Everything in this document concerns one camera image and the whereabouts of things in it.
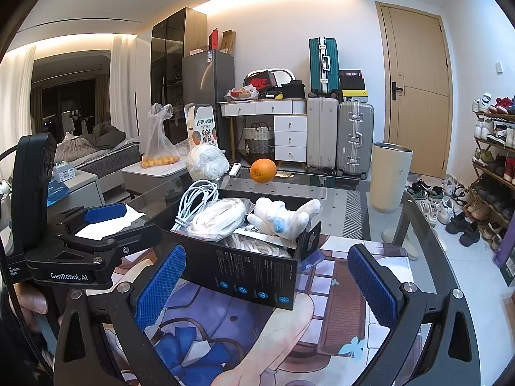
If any wooden door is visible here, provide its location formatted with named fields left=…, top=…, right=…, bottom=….
left=376, top=2, right=451, bottom=178

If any person's left hand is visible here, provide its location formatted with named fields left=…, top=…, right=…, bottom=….
left=13, top=281, right=62, bottom=328

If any white side table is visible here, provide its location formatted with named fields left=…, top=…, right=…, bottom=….
left=121, top=161, right=190, bottom=202

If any shoe rack with shoes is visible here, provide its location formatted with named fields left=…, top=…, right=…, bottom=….
left=463, top=94, right=515, bottom=250

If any white arched frame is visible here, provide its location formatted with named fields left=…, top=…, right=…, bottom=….
left=246, top=68, right=296, bottom=85

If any plastic bag of food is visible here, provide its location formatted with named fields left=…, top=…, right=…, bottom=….
left=225, top=86, right=259, bottom=100

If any blue plastic bag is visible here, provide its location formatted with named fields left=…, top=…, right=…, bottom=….
left=47, top=185, right=75, bottom=206

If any orange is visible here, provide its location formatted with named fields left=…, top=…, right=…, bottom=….
left=250, top=158, right=277, bottom=184

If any white printed fruit carton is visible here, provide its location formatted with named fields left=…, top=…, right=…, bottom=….
left=184, top=103, right=220, bottom=149

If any white paper sheet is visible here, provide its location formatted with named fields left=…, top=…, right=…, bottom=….
left=74, top=205, right=147, bottom=240

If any black white patterned rug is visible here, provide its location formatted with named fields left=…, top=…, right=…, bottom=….
left=342, top=189, right=363, bottom=238

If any dark clothing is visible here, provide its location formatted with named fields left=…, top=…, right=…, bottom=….
left=84, top=123, right=127, bottom=147

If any silver suitcase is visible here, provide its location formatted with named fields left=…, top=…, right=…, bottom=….
left=336, top=101, right=375, bottom=178

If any woven basket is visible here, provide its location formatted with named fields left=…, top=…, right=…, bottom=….
left=243, top=123, right=275, bottom=154

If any bag of white rope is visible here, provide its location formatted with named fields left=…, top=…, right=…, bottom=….
left=189, top=199, right=248, bottom=242

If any printed desk mat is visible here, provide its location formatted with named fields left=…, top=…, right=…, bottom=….
left=92, top=233, right=413, bottom=386

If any group of sneakers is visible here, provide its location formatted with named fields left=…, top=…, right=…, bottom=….
left=404, top=175, right=483, bottom=248

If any white cable bundle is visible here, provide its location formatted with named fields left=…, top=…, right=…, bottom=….
left=171, top=179, right=220, bottom=232

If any white curtain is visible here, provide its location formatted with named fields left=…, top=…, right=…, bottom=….
left=110, top=34, right=139, bottom=139

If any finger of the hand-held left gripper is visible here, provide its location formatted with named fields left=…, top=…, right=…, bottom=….
left=60, top=204, right=128, bottom=234
left=60, top=223, right=164, bottom=267

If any black cardboard box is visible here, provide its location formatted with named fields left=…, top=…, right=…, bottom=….
left=151, top=187, right=323, bottom=311

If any purple box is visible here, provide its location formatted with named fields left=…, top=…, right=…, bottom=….
left=493, top=225, right=515, bottom=286

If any white plush toy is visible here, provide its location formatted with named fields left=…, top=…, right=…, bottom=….
left=247, top=197, right=322, bottom=250

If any beige cylindrical bin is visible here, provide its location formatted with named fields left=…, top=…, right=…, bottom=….
left=370, top=142, right=413, bottom=214

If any white bundle in plastic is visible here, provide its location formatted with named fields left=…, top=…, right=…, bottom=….
left=186, top=145, right=230, bottom=181

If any dark glass cabinet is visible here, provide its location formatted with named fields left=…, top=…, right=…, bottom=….
left=151, top=7, right=208, bottom=145

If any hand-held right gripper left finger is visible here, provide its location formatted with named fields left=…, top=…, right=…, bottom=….
left=52, top=243, right=188, bottom=386

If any small white green box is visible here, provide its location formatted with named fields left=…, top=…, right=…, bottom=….
left=52, top=161, right=76, bottom=182

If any white black printed packet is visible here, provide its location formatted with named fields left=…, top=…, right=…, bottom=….
left=237, top=226, right=283, bottom=247

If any white desk with drawers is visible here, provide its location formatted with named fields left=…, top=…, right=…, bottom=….
left=218, top=98, right=308, bottom=162

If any bed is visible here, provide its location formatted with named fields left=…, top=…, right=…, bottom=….
left=54, top=123, right=141, bottom=178

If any white suitcase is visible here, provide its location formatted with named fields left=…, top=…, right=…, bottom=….
left=306, top=96, right=340, bottom=170

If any plastic bag of kumquats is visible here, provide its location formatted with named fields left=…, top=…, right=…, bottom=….
left=141, top=103, right=181, bottom=168

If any teal suitcase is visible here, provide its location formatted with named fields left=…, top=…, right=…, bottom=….
left=309, top=37, right=341, bottom=97

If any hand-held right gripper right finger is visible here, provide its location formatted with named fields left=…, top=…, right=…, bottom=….
left=347, top=243, right=481, bottom=386

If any zip bag of striped rope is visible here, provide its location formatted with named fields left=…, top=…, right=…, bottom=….
left=220, top=231, right=294, bottom=259

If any black bag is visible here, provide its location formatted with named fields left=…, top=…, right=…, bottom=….
left=280, top=81, right=306, bottom=99

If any grey refrigerator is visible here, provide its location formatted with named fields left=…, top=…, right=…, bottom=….
left=182, top=49, right=236, bottom=157

